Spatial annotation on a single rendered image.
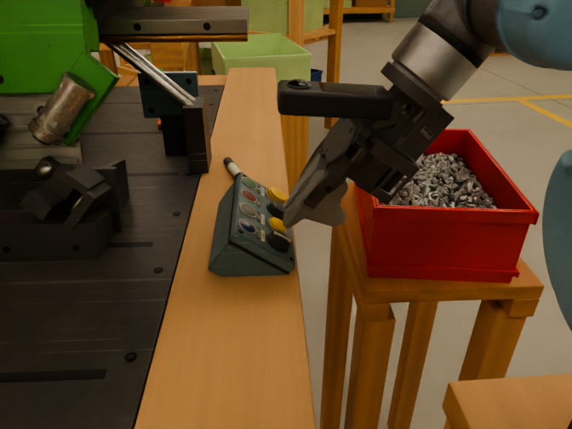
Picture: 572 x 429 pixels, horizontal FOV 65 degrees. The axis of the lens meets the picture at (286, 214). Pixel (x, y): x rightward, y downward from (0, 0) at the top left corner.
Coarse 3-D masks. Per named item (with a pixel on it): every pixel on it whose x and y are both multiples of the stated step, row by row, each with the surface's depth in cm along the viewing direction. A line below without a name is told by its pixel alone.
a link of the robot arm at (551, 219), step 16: (560, 160) 20; (560, 176) 20; (560, 192) 20; (544, 208) 22; (560, 208) 20; (544, 224) 22; (560, 224) 20; (544, 240) 22; (560, 240) 21; (560, 256) 21; (560, 272) 21; (560, 288) 21; (560, 304) 21
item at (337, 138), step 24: (384, 72) 44; (408, 96) 45; (360, 120) 45; (384, 120) 46; (408, 120) 46; (432, 120) 46; (336, 144) 47; (360, 144) 44; (384, 144) 45; (408, 144) 47; (360, 168) 47; (384, 168) 48; (408, 168) 46; (384, 192) 48
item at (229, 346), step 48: (240, 96) 110; (240, 144) 83; (288, 192) 67; (192, 240) 56; (192, 288) 48; (240, 288) 48; (288, 288) 48; (192, 336) 42; (240, 336) 42; (288, 336) 42; (192, 384) 37; (240, 384) 37; (288, 384) 37
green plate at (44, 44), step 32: (0, 0) 48; (32, 0) 48; (64, 0) 48; (0, 32) 49; (32, 32) 49; (64, 32) 49; (96, 32) 56; (0, 64) 50; (32, 64) 50; (64, 64) 50
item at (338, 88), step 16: (288, 80) 47; (304, 80) 45; (288, 96) 43; (304, 96) 44; (320, 96) 44; (336, 96) 44; (352, 96) 44; (368, 96) 44; (384, 96) 44; (288, 112) 44; (304, 112) 44; (320, 112) 44; (336, 112) 45; (352, 112) 45; (368, 112) 45; (384, 112) 45
